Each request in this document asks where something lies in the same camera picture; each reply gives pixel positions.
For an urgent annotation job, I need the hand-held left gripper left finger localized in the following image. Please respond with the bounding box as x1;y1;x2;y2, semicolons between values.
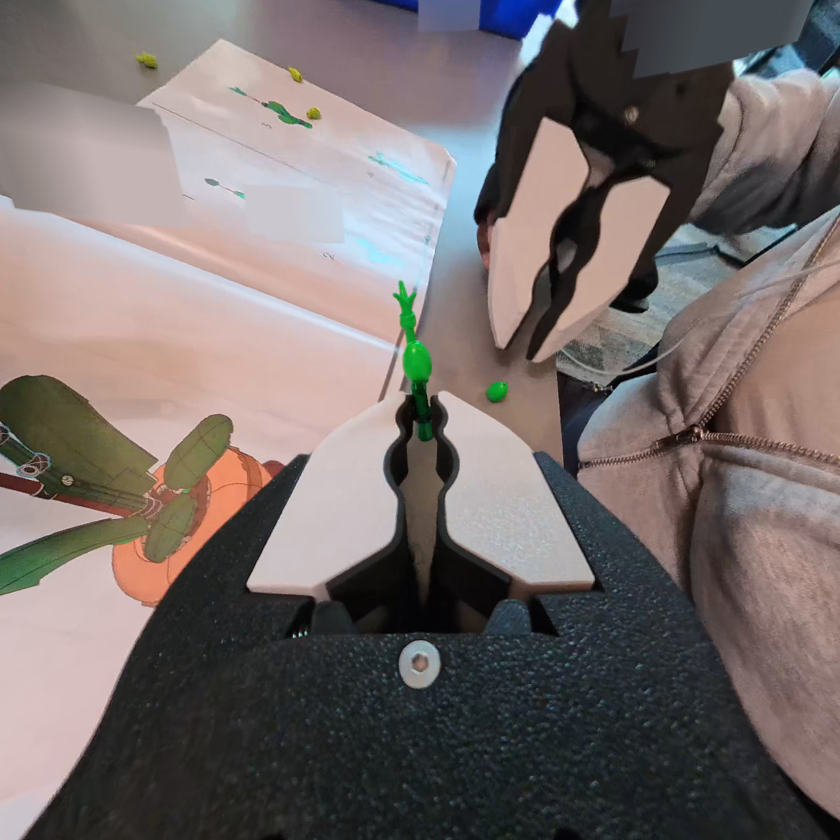
247;392;421;611

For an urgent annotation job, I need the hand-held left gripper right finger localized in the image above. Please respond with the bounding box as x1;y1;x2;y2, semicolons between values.
423;390;597;611

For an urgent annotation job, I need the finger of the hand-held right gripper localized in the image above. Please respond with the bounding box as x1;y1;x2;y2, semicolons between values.
525;176;672;364
487;117;601;350

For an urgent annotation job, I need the green toy flower stem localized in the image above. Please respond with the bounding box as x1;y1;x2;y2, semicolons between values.
392;281;435;442

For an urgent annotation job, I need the person's right forearm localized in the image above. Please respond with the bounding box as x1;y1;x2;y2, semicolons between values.
689;66;840;237

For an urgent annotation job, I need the grey desk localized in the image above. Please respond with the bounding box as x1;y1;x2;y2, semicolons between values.
0;0;567;460

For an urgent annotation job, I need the blue storage bin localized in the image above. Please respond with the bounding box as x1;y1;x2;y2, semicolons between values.
394;0;565;40

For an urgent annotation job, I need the open instruction booklet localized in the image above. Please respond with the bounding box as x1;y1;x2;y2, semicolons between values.
0;38;457;840

